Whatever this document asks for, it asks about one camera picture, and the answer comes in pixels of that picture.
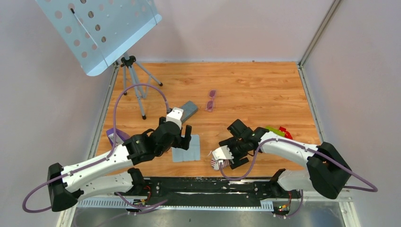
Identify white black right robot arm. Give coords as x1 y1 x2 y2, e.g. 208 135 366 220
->
212 119 351 199

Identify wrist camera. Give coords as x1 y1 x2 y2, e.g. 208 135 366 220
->
166 107 183 129
212 146 234 160

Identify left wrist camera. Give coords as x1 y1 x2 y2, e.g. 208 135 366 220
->
166 107 183 129

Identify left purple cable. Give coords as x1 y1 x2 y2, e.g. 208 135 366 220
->
22 83 171 217

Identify flag print glasses case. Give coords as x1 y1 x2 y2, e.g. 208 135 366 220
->
210 158 231 171

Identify left light blue cloth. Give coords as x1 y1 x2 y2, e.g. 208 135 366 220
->
172 134 201 163

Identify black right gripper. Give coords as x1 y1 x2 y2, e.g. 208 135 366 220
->
219 137 249 169

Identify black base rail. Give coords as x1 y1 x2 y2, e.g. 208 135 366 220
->
66 176 353 211

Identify perforated metal music stand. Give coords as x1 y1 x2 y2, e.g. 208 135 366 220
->
35 0 164 120

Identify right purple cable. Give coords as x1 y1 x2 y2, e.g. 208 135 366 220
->
218 138 379 219

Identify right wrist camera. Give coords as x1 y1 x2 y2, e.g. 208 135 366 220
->
212 146 234 160

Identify red toy arch block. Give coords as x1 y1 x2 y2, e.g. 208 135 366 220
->
279 126 293 140

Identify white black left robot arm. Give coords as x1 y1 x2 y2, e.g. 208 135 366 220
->
47 122 192 212

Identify purple glasses case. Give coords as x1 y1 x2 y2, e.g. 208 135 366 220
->
106 128 130 146

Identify purple cable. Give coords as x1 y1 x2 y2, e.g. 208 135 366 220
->
218 138 379 219
22 83 171 217

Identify pink transparent sunglasses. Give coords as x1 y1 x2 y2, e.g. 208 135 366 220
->
205 89 217 112

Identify green toy brick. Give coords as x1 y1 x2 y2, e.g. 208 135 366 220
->
265 126 285 137

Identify grey-green glasses case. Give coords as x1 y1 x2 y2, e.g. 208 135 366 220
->
179 101 198 124

